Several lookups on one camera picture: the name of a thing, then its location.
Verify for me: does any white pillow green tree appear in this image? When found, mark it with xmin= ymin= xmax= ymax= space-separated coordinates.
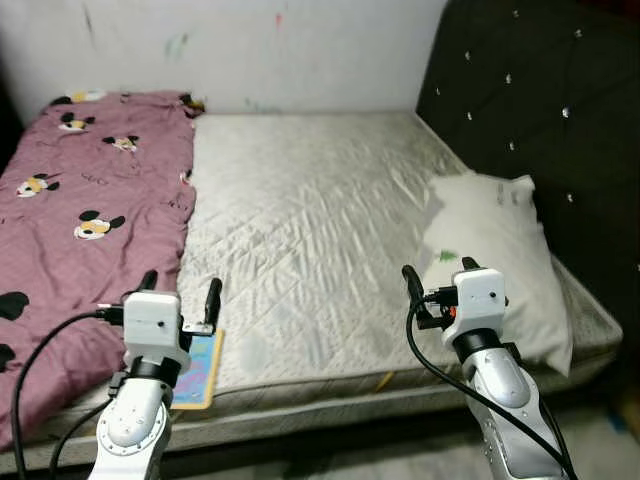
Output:
xmin=418 ymin=172 xmax=574 ymax=376

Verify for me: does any yellow bordered children's book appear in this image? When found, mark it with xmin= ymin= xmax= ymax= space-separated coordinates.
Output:
xmin=170 ymin=328 xmax=226 ymax=411

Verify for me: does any purple cartoon mouse quilt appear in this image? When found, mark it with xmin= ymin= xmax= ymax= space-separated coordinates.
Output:
xmin=0 ymin=90 xmax=206 ymax=451

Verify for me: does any quilted white mattress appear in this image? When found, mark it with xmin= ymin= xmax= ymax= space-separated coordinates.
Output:
xmin=20 ymin=108 xmax=626 ymax=471

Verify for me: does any black tufted headboard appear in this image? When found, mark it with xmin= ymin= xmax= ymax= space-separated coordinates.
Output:
xmin=415 ymin=0 xmax=640 ymax=401

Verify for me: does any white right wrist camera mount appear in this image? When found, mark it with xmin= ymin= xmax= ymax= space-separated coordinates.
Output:
xmin=450 ymin=268 xmax=508 ymax=346

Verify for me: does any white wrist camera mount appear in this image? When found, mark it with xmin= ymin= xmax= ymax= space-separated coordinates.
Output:
xmin=450 ymin=268 xmax=508 ymax=346
xmin=122 ymin=290 xmax=191 ymax=371

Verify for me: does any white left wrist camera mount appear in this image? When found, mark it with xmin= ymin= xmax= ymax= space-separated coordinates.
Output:
xmin=122 ymin=290 xmax=191 ymax=371

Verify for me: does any dark bed frame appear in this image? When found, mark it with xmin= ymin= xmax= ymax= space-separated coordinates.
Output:
xmin=20 ymin=370 xmax=626 ymax=476

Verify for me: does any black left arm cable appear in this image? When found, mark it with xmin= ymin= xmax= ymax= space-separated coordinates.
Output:
xmin=10 ymin=305 xmax=126 ymax=480

